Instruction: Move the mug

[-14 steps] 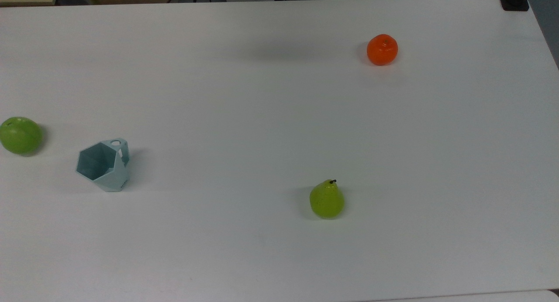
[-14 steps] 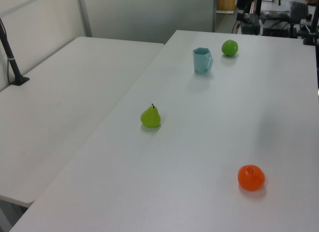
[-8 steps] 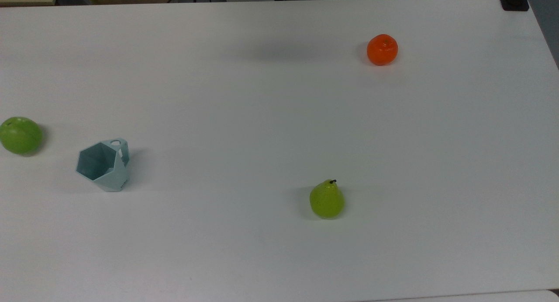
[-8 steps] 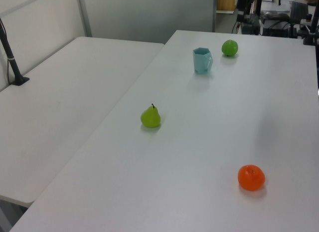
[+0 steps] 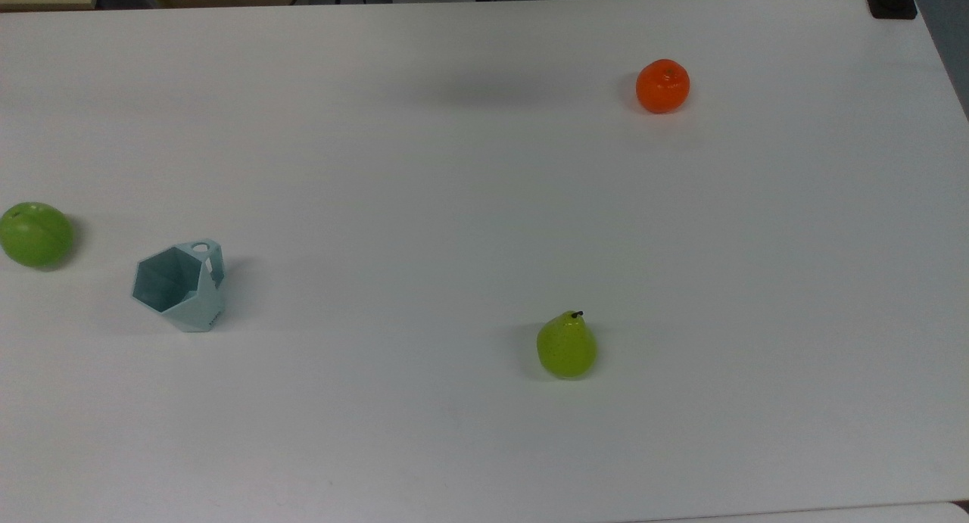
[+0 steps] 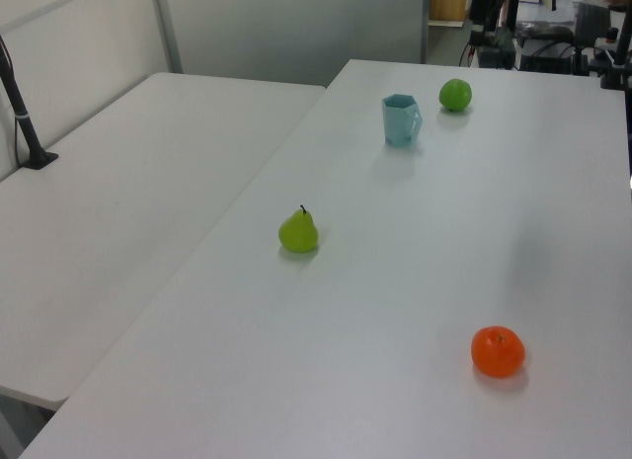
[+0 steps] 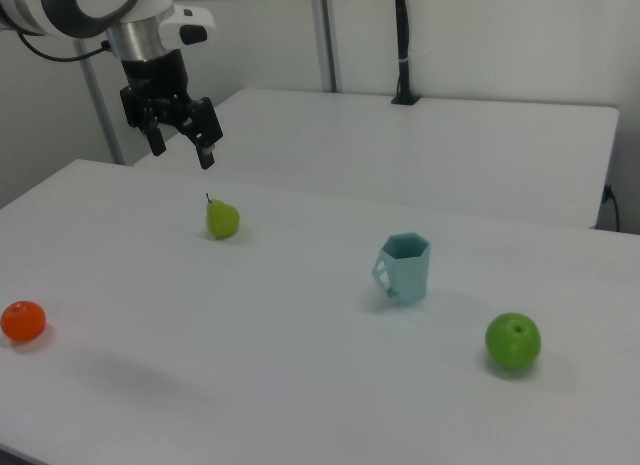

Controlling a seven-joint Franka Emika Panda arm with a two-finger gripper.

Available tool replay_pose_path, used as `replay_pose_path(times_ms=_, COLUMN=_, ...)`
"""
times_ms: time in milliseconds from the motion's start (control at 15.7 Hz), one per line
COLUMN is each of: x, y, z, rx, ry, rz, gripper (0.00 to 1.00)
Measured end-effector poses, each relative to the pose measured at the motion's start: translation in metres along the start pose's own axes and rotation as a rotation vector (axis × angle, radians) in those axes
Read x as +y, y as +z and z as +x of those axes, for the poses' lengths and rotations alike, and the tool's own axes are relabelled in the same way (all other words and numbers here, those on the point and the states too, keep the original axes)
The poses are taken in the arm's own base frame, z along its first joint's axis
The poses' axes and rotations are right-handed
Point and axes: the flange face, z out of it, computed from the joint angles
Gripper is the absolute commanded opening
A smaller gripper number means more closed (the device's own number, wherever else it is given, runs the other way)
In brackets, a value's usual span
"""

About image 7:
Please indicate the orange fruit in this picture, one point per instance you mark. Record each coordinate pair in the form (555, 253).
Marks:
(22, 321)

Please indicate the black pole with clamp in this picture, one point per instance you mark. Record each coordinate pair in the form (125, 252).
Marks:
(403, 45)

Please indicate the grey metal frame post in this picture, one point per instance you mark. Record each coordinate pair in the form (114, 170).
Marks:
(325, 35)

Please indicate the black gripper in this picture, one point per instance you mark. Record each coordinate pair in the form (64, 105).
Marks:
(156, 77)

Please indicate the white side table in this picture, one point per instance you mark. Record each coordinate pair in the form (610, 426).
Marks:
(425, 150)

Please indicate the light blue hexagonal mug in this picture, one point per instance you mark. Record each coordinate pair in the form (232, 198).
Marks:
(409, 277)

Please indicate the green pear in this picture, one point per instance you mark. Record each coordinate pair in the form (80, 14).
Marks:
(223, 221)

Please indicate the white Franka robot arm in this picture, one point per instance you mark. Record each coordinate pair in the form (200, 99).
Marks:
(65, 10)

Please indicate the green apple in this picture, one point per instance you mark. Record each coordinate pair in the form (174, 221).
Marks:
(512, 341)

